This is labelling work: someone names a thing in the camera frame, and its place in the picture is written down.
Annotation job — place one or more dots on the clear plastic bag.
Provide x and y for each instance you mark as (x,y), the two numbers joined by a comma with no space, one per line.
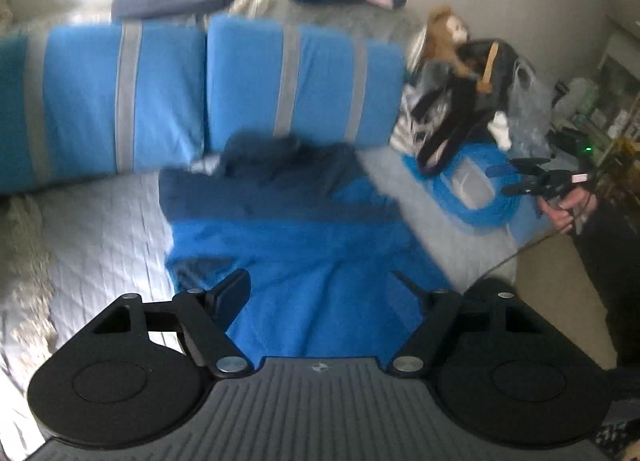
(530,111)

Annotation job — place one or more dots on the blue striped pillow teal end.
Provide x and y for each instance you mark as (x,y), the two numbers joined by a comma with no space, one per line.
(80,106)

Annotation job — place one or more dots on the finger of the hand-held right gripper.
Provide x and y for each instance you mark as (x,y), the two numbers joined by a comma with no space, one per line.
(525,166)
(522,187)

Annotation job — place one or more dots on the white sock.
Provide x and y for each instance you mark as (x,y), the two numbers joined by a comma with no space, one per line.
(501,131)

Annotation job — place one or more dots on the blue fleece jacket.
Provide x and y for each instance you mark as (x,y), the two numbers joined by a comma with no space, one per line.
(310,251)

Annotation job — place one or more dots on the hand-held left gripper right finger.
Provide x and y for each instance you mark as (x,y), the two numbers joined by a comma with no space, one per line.
(430,321)

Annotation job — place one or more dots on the blue grey-striped pillow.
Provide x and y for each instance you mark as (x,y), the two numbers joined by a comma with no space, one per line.
(320,81)

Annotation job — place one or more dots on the wooden tag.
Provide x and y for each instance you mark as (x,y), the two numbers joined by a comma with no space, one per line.
(487,71)

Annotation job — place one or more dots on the person's right hand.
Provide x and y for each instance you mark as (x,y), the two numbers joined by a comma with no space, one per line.
(575,208)

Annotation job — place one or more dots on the beige knitted blanket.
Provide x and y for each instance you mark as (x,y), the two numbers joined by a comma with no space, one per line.
(22,261)

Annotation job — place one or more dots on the person's dark clothing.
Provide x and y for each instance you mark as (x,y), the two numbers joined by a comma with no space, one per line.
(615,281)

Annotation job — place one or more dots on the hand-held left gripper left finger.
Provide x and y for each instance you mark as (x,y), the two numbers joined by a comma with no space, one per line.
(232,293)

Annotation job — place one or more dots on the cluttered shelf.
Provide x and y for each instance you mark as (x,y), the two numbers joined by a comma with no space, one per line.
(605,111)

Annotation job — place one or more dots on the brown plush toy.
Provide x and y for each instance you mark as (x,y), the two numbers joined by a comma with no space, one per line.
(445,41)

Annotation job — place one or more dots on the black bag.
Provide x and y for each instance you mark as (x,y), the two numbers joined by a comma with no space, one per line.
(465,106)

